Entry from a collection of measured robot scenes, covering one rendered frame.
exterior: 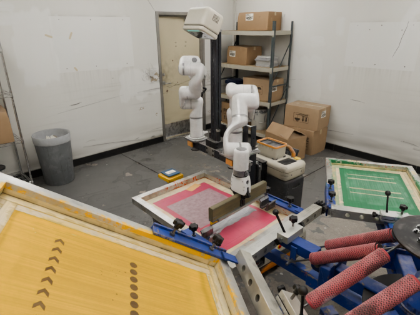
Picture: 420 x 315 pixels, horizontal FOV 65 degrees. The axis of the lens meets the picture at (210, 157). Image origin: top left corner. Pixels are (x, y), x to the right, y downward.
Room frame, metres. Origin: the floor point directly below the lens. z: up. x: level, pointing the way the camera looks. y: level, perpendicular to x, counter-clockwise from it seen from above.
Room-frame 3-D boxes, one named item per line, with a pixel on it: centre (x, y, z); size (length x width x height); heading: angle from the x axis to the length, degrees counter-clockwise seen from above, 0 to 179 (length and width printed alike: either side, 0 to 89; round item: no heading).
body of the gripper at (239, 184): (1.47, -0.15, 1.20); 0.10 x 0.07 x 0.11; 43
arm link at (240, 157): (1.51, -0.16, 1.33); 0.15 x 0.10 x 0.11; 179
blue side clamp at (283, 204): (1.63, -0.38, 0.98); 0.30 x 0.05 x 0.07; 43
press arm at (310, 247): (1.20, -0.40, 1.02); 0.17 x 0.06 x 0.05; 43
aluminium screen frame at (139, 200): (1.61, -0.02, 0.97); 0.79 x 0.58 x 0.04; 43
